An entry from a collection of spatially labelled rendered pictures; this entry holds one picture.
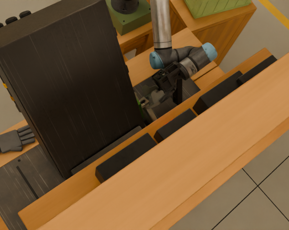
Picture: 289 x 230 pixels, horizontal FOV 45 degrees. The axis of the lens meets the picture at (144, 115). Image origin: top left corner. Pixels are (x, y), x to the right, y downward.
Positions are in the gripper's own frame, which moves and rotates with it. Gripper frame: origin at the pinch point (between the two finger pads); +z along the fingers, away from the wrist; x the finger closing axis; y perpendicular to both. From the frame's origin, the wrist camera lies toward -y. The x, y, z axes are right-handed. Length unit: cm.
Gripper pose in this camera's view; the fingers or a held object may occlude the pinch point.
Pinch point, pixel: (146, 105)
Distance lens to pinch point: 138.1
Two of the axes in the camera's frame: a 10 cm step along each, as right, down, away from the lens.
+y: -4.7, -7.1, -5.2
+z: -7.9, 6.0, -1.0
